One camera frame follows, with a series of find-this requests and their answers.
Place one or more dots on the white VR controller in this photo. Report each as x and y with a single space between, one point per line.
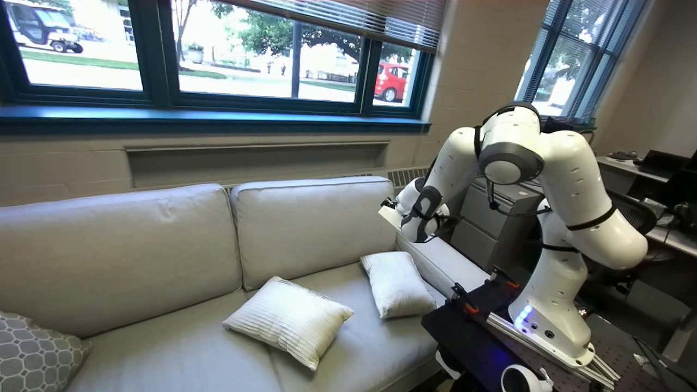
519 379

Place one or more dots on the cream striped pillow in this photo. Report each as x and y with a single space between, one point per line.
291 319
395 286

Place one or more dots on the red vehicle outside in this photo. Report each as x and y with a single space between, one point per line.
394 78

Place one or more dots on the black laptop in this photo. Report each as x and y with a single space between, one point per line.
662 162

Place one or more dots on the grey lattice pattern pillow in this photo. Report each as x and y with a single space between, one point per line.
30 360

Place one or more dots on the red black clamp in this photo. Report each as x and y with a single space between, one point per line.
512 286
467 302

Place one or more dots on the window blinds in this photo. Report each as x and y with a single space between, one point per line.
407 21

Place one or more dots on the grey filing cabinet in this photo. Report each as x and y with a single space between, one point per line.
481 240

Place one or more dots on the narrow blue frame window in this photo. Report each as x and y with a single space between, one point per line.
552 36

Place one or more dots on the black office chair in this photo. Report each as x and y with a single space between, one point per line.
640 209

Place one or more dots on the grey sofa back cushion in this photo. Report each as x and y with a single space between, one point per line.
109 252
312 225

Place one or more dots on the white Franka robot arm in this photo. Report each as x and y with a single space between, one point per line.
573 188

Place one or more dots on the dark vehicle outside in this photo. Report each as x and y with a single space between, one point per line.
35 21

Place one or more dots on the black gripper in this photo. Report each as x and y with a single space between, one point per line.
415 223

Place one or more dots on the wide teal frame window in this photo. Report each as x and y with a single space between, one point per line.
156 51

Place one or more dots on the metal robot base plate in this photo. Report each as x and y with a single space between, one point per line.
523 335

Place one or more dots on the white office desk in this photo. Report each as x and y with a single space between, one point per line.
679 240

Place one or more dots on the beige wall radiator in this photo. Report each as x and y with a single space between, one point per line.
407 175

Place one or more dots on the black robot table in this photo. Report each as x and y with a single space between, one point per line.
464 339

